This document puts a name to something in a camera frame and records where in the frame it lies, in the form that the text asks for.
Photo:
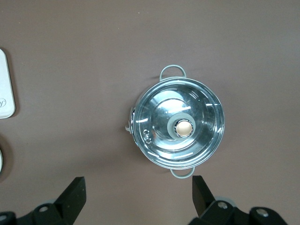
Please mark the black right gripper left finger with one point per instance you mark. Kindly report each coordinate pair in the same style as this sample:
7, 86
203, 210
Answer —
70, 204

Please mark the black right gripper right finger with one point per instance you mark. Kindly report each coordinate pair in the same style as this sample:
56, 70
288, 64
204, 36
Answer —
205, 204

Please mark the cream round bowl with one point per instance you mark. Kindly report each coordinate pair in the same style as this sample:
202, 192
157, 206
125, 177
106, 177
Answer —
1, 161

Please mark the glass pot lid with knob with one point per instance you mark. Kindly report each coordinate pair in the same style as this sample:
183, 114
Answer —
187, 105

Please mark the cream rabbit print tray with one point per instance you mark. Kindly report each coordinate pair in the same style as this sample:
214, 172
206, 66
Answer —
5, 89

